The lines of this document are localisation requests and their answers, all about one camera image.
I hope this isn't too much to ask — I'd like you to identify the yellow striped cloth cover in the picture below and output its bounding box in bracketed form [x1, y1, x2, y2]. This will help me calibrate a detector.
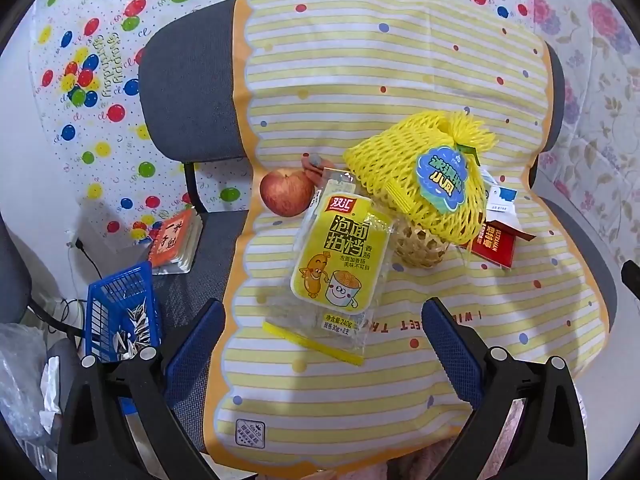
[212, 0, 617, 473]

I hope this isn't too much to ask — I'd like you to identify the red apple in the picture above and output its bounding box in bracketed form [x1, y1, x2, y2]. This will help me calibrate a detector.
[259, 169, 316, 218]

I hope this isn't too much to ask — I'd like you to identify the clear plastic bag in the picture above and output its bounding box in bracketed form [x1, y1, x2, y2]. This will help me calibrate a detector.
[0, 322, 61, 441]

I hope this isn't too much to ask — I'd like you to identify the orange toy with grey knob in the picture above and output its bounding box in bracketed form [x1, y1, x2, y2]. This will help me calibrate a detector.
[301, 154, 331, 188]

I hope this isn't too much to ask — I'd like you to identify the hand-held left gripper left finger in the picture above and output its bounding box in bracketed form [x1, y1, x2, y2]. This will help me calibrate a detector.
[57, 297, 227, 480]

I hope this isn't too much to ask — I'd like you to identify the blue plastic basket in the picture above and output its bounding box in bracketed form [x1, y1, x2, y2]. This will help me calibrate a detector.
[86, 261, 163, 366]

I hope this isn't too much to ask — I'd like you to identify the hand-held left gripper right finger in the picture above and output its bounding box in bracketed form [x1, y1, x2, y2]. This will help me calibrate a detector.
[421, 296, 588, 480]

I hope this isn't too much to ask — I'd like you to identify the red card box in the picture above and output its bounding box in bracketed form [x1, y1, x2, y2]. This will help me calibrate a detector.
[469, 220, 518, 268]

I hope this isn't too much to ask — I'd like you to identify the yellow sausage packet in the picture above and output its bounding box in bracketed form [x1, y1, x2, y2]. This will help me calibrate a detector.
[262, 167, 396, 368]

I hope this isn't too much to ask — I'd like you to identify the grey office chair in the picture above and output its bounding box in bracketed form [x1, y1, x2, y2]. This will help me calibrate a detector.
[137, 0, 640, 456]

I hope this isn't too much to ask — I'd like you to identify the floral print cloth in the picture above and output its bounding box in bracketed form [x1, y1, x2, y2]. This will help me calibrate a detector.
[520, 0, 640, 221]

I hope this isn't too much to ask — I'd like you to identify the black cable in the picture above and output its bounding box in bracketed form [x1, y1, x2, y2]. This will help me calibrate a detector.
[65, 230, 108, 283]

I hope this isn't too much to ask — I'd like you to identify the small bamboo basket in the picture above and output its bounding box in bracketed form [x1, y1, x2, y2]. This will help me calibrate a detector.
[395, 220, 451, 271]

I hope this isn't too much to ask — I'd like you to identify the pink fluffy cushion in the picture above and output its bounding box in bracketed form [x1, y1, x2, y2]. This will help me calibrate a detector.
[280, 400, 531, 480]

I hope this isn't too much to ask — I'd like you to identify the yellow foam fruit net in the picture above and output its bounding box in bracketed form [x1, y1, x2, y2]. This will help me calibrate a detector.
[344, 111, 493, 246]

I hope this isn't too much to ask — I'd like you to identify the white blue small carton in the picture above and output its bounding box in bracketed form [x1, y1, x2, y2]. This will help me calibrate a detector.
[484, 183, 518, 223]

